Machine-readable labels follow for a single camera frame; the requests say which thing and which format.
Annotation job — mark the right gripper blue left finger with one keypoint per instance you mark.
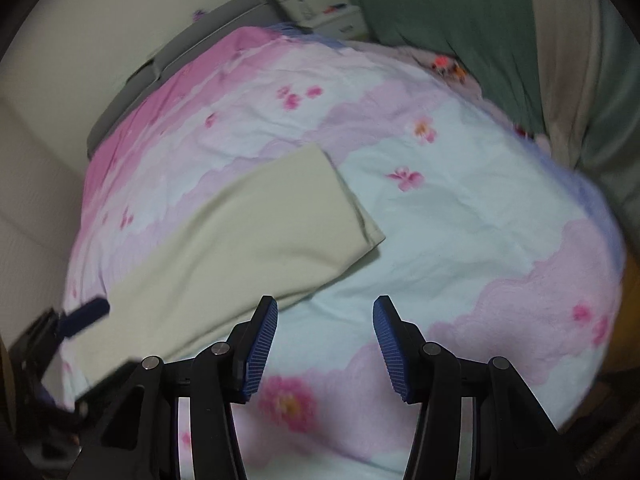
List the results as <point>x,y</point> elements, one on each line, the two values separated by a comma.
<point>250,343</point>

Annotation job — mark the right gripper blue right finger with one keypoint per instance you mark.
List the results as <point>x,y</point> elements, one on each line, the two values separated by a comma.
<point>401,345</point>

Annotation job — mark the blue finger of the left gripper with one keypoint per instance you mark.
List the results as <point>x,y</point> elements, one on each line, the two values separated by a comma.
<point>73,323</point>

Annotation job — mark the beige pants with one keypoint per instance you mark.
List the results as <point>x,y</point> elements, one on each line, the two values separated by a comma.
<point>285,230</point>

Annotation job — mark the pink floral bed cover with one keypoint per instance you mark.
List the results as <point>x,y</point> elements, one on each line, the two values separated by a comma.
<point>490,247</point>

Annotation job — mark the beige ribbed wardrobe door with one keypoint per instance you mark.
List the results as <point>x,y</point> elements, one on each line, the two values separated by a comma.
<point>40,206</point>

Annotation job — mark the white bedside cabinet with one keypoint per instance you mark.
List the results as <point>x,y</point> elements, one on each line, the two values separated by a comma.
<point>339,21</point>

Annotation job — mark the green curtain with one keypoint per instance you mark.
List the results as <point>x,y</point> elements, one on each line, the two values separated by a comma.
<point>496,41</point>

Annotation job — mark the beige curtain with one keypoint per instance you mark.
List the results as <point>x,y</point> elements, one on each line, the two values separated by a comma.
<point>569,54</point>

